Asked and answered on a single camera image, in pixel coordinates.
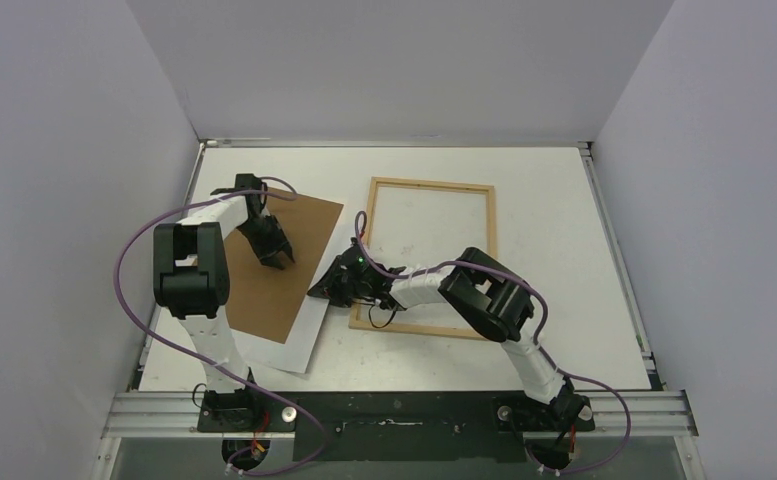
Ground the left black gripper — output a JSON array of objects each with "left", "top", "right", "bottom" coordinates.
[{"left": 238, "top": 215, "right": 293, "bottom": 270}]

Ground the light wooden picture frame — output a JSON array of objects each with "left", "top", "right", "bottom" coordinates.
[{"left": 349, "top": 177, "right": 498, "bottom": 340}]

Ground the brown cardboard backing board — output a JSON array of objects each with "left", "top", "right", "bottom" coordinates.
[{"left": 224, "top": 194, "right": 343, "bottom": 344}]

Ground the white photo paper sheet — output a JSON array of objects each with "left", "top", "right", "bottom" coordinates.
[{"left": 232, "top": 251, "right": 353, "bottom": 374}]

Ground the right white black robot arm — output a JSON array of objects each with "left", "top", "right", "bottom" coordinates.
[{"left": 307, "top": 244, "right": 595, "bottom": 433}]

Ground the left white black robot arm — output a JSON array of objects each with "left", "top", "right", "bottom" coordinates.
[{"left": 153, "top": 173, "right": 293, "bottom": 431}]

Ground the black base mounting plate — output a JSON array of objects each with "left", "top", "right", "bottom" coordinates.
[{"left": 196, "top": 390, "right": 595, "bottom": 463}]

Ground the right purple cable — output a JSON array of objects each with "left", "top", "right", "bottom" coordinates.
[{"left": 354, "top": 210, "right": 633, "bottom": 477}]

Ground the aluminium front rail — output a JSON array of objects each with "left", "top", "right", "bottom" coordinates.
[{"left": 101, "top": 390, "right": 699, "bottom": 439}]

